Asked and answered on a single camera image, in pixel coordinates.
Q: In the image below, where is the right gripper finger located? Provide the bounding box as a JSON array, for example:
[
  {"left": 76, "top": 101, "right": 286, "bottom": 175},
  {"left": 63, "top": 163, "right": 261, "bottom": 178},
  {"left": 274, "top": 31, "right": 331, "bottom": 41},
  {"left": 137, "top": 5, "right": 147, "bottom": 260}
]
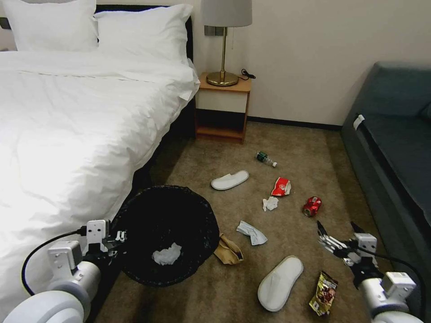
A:
[
  {"left": 350, "top": 220, "right": 369, "bottom": 237},
  {"left": 316, "top": 220, "right": 354, "bottom": 262}
]

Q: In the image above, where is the black trash bin with bag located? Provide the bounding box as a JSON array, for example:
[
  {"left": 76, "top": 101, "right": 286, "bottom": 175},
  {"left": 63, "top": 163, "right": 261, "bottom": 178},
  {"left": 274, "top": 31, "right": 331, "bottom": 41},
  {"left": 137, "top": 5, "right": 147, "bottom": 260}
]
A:
[{"left": 110, "top": 184, "right": 220, "bottom": 288}]

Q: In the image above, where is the crushed red soda can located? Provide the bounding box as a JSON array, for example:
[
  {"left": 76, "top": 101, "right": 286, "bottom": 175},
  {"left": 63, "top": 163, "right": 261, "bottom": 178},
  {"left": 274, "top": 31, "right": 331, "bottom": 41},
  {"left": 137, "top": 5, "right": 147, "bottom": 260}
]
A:
[{"left": 302, "top": 196, "right": 322, "bottom": 217}]

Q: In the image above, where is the brown and yellow snack bag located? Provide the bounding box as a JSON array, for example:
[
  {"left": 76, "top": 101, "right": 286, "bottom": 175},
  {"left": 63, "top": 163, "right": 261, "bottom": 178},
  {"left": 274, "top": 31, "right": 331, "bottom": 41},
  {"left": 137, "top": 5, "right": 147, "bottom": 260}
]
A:
[{"left": 308, "top": 270, "right": 339, "bottom": 317}]

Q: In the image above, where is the crumpled white tissue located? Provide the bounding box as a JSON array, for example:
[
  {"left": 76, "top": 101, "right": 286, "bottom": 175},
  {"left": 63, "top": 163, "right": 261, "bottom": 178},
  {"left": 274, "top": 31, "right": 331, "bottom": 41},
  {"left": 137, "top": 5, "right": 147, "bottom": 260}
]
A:
[
  {"left": 152, "top": 242, "right": 183, "bottom": 267},
  {"left": 262, "top": 196, "right": 280, "bottom": 212}
]

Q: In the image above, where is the white hotel slipper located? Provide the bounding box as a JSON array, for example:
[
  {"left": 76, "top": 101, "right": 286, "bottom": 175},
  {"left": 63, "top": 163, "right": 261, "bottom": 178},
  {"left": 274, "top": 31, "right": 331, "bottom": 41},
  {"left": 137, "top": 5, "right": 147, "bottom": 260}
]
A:
[
  {"left": 211, "top": 169, "right": 250, "bottom": 192},
  {"left": 257, "top": 255, "right": 304, "bottom": 313}
]

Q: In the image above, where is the red and white packet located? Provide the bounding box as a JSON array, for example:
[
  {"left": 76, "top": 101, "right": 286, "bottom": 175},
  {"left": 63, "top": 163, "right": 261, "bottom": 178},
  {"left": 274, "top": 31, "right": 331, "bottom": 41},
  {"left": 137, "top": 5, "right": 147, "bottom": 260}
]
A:
[{"left": 270, "top": 176, "right": 293, "bottom": 198}]

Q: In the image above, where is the pale blue face mask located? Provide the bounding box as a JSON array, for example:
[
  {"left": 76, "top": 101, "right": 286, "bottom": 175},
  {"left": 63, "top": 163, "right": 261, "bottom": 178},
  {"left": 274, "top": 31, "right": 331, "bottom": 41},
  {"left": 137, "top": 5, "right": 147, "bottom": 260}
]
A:
[{"left": 236, "top": 220, "right": 268, "bottom": 247}]

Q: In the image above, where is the dark teal sofa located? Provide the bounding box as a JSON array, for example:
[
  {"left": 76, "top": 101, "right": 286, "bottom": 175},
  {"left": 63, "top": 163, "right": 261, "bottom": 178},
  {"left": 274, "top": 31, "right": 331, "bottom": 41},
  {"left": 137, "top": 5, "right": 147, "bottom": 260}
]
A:
[{"left": 340, "top": 61, "right": 431, "bottom": 323}]

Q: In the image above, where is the crumpled brown paper bag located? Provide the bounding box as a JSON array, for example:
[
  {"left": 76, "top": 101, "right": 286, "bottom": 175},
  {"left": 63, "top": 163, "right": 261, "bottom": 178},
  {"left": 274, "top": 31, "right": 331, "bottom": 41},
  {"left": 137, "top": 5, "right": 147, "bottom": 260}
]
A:
[{"left": 213, "top": 232, "right": 244, "bottom": 266}]

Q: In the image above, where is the green plastic bottle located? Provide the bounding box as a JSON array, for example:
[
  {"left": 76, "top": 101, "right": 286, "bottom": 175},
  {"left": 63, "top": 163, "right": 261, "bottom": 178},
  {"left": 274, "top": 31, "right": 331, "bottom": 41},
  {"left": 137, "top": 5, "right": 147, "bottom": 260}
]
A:
[{"left": 255, "top": 151, "right": 279, "bottom": 168}]

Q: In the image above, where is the white bed duvet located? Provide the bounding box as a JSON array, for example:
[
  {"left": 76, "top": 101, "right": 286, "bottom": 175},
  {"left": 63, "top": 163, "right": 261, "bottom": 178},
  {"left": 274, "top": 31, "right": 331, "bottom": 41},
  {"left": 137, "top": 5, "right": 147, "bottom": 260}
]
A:
[{"left": 0, "top": 50, "right": 201, "bottom": 297}]

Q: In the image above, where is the wooden nightstand with white drawer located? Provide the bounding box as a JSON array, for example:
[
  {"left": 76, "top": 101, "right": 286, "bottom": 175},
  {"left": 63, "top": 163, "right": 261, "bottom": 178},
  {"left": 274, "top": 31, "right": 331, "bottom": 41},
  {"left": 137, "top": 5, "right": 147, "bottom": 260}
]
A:
[{"left": 194, "top": 71, "right": 252, "bottom": 145}]

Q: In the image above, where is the white pillow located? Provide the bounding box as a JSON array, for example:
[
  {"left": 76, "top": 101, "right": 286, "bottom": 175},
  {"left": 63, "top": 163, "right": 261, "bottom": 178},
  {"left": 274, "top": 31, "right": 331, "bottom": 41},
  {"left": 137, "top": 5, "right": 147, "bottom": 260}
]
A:
[
  {"left": 94, "top": 4, "right": 194, "bottom": 67},
  {"left": 1, "top": 0, "right": 100, "bottom": 53}
]

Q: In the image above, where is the brass lamp with grey shade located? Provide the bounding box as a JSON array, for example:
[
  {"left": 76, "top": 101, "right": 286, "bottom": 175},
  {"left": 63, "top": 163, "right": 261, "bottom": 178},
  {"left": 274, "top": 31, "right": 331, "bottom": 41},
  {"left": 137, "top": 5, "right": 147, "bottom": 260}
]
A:
[{"left": 201, "top": 0, "right": 254, "bottom": 87}]

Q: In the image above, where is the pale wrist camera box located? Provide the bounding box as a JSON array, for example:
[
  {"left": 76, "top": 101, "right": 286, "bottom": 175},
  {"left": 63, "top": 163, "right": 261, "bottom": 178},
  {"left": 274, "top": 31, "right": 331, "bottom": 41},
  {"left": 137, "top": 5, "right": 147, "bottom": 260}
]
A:
[
  {"left": 353, "top": 232, "right": 378, "bottom": 255},
  {"left": 86, "top": 219, "right": 112, "bottom": 244}
]

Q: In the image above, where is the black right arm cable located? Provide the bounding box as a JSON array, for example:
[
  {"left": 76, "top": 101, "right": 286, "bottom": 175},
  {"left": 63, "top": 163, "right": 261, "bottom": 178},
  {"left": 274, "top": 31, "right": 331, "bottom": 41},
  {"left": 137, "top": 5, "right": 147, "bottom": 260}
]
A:
[{"left": 356, "top": 243, "right": 427, "bottom": 314}]

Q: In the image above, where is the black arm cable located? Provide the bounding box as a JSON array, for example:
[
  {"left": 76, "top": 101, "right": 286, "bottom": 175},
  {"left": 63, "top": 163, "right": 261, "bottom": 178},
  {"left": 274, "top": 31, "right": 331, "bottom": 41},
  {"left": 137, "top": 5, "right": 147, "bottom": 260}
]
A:
[
  {"left": 356, "top": 243, "right": 427, "bottom": 314},
  {"left": 21, "top": 227, "right": 89, "bottom": 297}
]

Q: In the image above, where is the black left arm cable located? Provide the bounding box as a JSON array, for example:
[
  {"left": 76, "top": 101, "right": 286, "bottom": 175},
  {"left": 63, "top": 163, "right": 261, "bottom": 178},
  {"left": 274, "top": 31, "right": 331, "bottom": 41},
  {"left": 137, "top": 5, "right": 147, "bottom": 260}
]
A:
[{"left": 21, "top": 227, "right": 89, "bottom": 297}]

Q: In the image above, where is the dark wall baseboard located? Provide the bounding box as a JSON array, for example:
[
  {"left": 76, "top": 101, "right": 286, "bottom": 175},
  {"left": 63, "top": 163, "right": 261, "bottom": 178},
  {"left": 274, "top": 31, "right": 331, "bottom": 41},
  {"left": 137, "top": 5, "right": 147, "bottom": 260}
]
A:
[{"left": 247, "top": 115, "right": 344, "bottom": 131}]

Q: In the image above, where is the black bed frame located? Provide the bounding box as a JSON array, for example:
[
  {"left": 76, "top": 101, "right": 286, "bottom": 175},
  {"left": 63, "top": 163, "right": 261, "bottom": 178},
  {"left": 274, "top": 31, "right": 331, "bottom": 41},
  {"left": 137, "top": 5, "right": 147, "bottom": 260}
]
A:
[{"left": 84, "top": 4, "right": 198, "bottom": 323}]

